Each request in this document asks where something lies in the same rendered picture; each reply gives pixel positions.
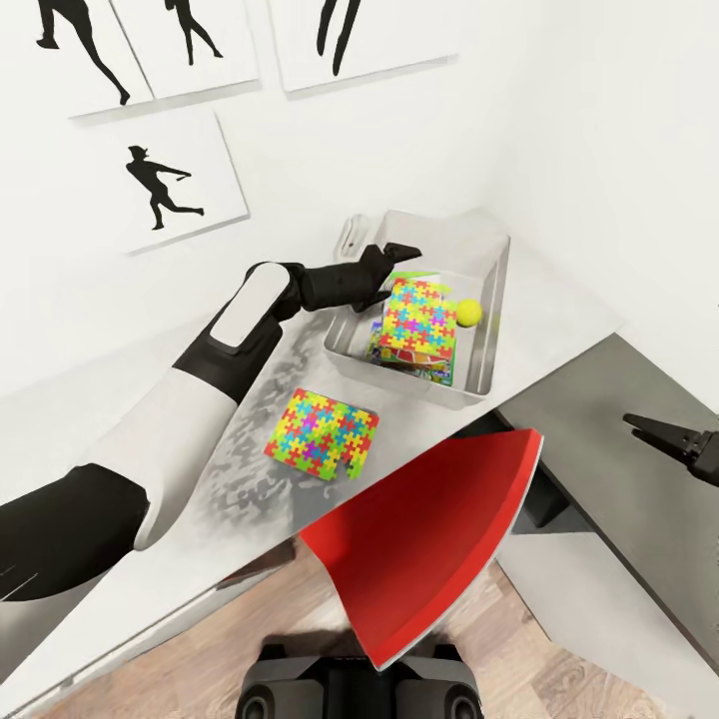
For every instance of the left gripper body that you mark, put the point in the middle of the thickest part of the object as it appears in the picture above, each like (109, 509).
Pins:
(360, 281)

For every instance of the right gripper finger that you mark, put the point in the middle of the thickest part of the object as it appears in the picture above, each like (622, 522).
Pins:
(683, 438)
(666, 448)

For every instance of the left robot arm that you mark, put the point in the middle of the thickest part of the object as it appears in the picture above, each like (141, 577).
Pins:
(128, 489)

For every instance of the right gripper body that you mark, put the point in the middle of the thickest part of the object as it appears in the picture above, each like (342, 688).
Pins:
(706, 466)

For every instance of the jigsaw puzzle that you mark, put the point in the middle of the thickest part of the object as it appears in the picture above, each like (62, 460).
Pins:
(417, 322)
(314, 431)

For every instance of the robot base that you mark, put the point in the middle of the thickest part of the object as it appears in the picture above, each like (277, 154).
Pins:
(348, 687)

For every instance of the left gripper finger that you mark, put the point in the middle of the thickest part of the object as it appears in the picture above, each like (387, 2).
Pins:
(396, 253)
(380, 296)

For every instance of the board game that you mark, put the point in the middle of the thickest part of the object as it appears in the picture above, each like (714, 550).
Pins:
(373, 350)
(393, 358)

